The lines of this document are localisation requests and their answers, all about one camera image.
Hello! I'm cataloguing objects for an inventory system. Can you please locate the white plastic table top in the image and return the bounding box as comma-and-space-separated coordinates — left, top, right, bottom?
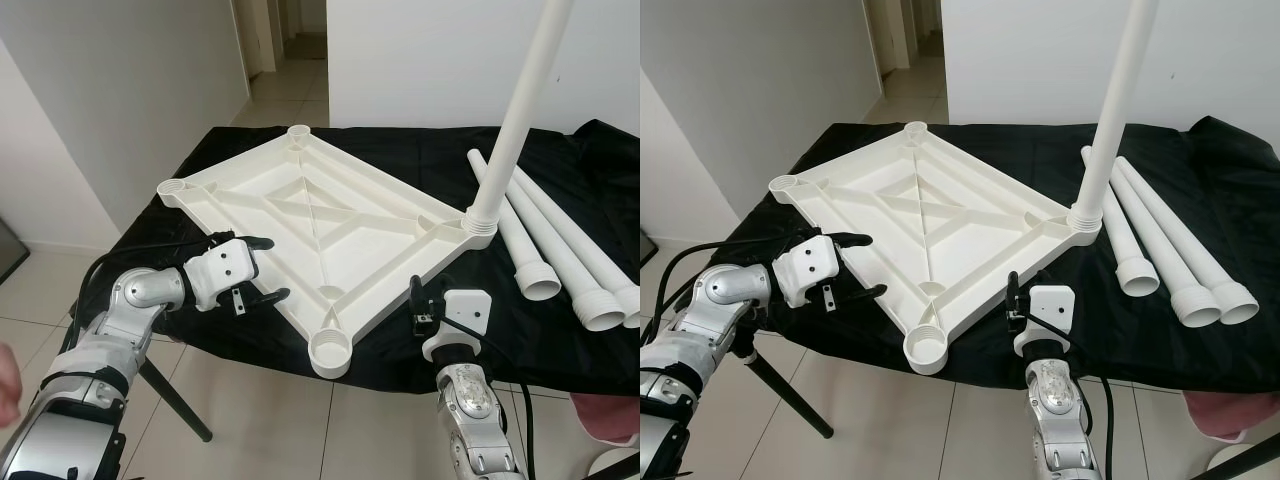
157, 123, 499, 380
768, 120, 1104, 377

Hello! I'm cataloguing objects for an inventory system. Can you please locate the white plastic table leg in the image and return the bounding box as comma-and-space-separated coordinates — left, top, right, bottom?
1105, 158, 1223, 329
1082, 145, 1161, 298
1068, 0, 1159, 241
498, 165, 629, 334
514, 166, 641, 331
1115, 155, 1261, 326
461, 0, 574, 238
468, 148, 565, 302

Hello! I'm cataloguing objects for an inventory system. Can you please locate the person bare hand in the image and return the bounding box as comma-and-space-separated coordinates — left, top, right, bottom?
0, 345, 22, 428

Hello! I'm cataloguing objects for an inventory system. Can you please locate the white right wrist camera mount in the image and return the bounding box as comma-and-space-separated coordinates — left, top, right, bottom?
1013, 285, 1077, 359
423, 289, 492, 363

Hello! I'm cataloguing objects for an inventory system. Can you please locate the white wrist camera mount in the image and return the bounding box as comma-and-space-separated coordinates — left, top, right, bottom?
182, 240, 263, 313
773, 238, 853, 311
423, 289, 492, 363
1013, 285, 1077, 359

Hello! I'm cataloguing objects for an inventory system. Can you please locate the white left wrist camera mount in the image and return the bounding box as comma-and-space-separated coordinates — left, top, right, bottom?
773, 238, 853, 311
182, 240, 263, 313

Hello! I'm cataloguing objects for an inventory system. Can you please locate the white door frame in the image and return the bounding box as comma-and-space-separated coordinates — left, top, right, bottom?
862, 0, 913, 71
232, 0, 288, 76

